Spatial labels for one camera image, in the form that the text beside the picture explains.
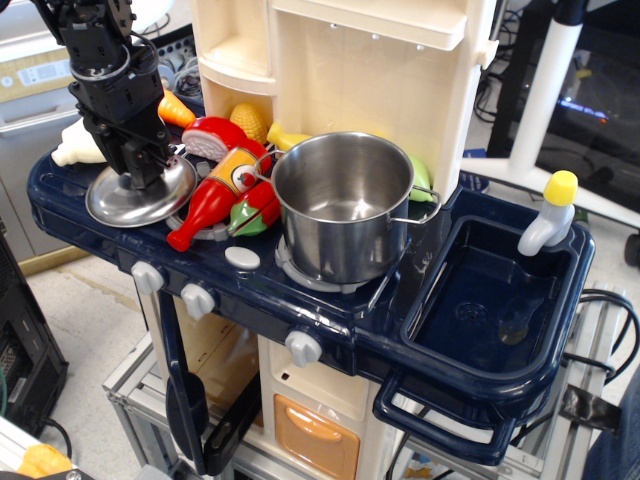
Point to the black computer case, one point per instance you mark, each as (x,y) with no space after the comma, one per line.
(33,369)

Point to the orange toy carrot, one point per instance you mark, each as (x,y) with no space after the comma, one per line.
(173,111)

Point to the green toy vegetable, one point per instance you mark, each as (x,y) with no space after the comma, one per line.
(421,182)

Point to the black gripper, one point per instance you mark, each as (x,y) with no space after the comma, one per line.
(118,102)

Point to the grey middle stove knob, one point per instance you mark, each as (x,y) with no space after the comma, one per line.
(198,301)

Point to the white stand pole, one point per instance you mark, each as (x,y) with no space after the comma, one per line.
(570,101)

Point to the white toy milk jug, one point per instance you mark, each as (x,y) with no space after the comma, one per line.
(77,146)

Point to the grey yellow toy faucet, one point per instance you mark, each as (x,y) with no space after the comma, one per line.
(555,216)

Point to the aluminium frame stand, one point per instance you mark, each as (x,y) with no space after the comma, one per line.
(225,356)

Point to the yellow toy corn cob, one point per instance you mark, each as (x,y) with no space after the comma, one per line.
(249,119)

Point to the grey right stove knob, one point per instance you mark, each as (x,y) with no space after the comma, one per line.
(304,348)

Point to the grey cabinet with panel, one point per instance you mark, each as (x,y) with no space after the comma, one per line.
(36,105)

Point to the grey stove knob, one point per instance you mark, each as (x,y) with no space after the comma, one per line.
(147,278)
(198,301)
(304,348)

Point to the red green toy pepper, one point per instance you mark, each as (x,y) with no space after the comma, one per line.
(255,211)

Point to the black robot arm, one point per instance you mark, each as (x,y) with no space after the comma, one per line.
(90,31)

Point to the grey left stove knob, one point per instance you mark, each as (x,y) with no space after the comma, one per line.
(147,278)

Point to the yellow toy squash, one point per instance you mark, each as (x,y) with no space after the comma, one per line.
(282,140)

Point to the red toy ham slice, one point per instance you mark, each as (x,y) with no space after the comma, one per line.
(212,137)

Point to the yellow toy food piece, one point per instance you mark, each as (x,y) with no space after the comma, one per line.
(43,460)

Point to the stainless steel pot lid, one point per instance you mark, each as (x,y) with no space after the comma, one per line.
(113,201)

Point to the red toy ketchup bottle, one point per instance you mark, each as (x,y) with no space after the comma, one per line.
(215,196)

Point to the cream toy kitchen cabinet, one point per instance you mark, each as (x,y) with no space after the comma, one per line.
(406,71)

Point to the navy toy oven door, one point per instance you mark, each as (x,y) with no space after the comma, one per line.
(186,406)

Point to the orange toy drawer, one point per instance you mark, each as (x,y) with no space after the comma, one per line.
(319,442)

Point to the grey oval button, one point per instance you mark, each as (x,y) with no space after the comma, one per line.
(242,258)

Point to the navy toy kitchen counter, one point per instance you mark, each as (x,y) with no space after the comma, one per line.
(464,334)

